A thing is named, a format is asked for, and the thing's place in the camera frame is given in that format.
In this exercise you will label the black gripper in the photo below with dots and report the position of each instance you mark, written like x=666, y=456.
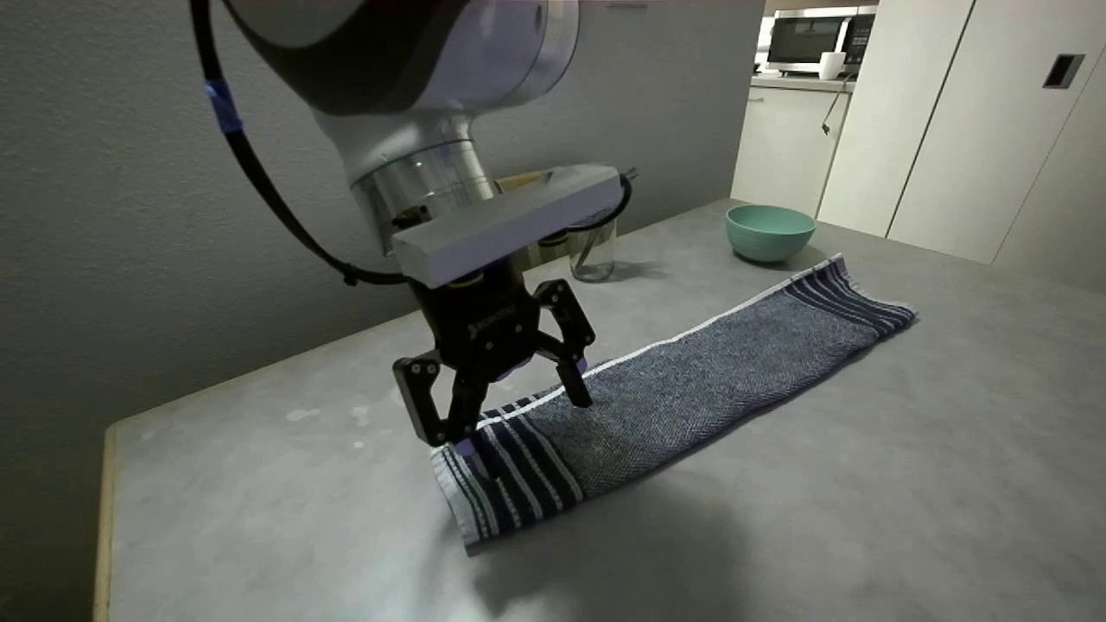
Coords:
x=485, y=324

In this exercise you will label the blue striped towel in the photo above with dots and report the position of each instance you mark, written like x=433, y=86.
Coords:
x=692, y=381

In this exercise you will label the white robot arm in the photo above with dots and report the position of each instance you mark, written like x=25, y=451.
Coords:
x=435, y=71

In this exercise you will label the green bowl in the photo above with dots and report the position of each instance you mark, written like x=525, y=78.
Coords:
x=767, y=236

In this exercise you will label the white counter cabinet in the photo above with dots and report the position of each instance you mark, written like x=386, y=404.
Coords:
x=790, y=142

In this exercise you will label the microwave oven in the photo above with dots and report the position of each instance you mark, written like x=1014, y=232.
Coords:
x=805, y=41

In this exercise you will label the white cup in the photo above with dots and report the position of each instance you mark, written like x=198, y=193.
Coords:
x=830, y=66

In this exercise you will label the tall white cabinet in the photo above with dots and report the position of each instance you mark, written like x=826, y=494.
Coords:
x=980, y=150

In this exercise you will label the black panel on cabinet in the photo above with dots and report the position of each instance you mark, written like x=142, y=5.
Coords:
x=1061, y=71

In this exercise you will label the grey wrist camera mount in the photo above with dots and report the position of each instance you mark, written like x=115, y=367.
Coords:
x=505, y=218

